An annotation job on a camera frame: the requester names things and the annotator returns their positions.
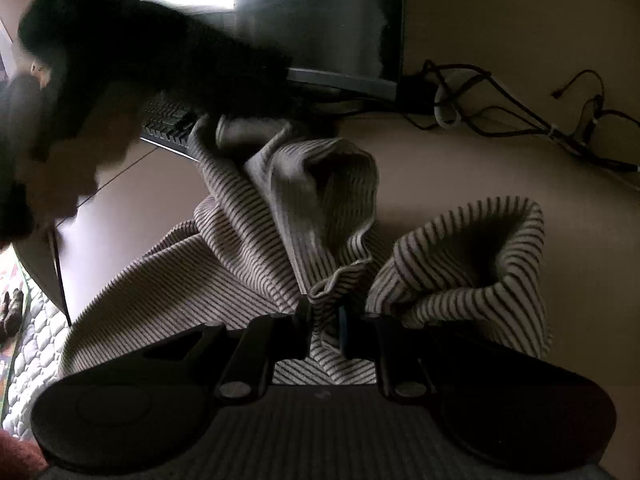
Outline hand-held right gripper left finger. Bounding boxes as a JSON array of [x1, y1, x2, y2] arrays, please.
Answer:
[[142, 297, 314, 402]]

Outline white quilted mattress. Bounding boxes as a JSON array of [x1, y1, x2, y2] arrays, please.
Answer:
[[0, 252, 72, 442]]

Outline black cable bundle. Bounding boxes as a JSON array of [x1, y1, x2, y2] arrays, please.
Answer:
[[400, 59, 640, 173]]

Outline person's left hand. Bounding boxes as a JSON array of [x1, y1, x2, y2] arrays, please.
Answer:
[[15, 77, 151, 233]]

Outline red fuzzy cloth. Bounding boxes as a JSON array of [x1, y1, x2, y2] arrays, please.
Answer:
[[0, 427, 48, 480]]

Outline black keyboard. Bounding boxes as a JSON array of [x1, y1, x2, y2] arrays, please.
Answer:
[[139, 91, 202, 162]]

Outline black computer monitor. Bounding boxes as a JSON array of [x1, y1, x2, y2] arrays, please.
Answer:
[[140, 0, 407, 111]]

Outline white cable loop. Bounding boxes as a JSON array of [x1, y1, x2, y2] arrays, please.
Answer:
[[433, 84, 462, 128]]

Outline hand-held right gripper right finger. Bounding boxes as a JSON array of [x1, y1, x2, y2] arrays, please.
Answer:
[[337, 304, 502, 397]]

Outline striped grey garment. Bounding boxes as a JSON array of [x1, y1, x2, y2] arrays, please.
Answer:
[[57, 114, 554, 386]]

